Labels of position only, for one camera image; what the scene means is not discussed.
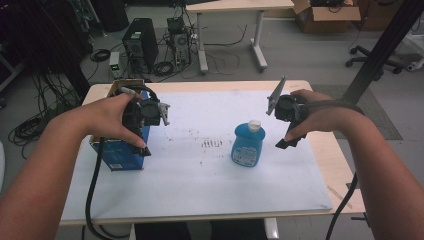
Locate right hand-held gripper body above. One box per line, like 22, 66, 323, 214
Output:
265, 74, 309, 134

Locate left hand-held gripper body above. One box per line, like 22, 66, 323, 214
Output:
120, 84, 172, 133

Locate blue cardboard box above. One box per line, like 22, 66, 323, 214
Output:
89, 78, 152, 172

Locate blue bottle with white cap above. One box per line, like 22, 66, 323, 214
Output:
230, 119, 267, 168

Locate person's right hand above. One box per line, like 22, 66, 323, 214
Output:
283, 88, 359, 143

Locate person's left hand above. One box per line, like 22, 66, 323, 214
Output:
78, 92, 148, 149

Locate small white device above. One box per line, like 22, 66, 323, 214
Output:
108, 50, 122, 80

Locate white table mat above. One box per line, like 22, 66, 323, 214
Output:
61, 89, 334, 223

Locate black computer tower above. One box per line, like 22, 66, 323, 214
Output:
121, 17, 160, 73

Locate grey open computer case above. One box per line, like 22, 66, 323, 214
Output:
166, 16, 193, 68

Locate tan tape strip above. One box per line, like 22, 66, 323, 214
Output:
326, 184, 354, 210

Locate person's dark pants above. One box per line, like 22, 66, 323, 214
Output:
134, 219, 268, 240

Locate grey floor mat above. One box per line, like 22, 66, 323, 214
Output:
311, 84, 404, 141

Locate black office chair base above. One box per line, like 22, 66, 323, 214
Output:
344, 44, 405, 82

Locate open brown cardboard box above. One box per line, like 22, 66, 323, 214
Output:
292, 0, 362, 34

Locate light wooden desk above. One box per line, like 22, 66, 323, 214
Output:
185, 0, 296, 74

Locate coiled black cable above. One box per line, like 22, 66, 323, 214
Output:
89, 48, 112, 63
153, 60, 175, 77

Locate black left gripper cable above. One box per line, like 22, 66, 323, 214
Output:
84, 136, 131, 240

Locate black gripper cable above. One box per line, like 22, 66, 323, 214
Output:
84, 136, 131, 240
304, 99, 366, 240

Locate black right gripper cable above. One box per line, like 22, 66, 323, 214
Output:
304, 99, 366, 240

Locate loose black floor cable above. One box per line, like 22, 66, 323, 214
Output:
203, 23, 248, 48

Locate black metal stand post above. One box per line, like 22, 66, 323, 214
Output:
339, 0, 424, 104

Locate tangled black cable bundle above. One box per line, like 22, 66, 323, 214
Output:
8, 73, 83, 161

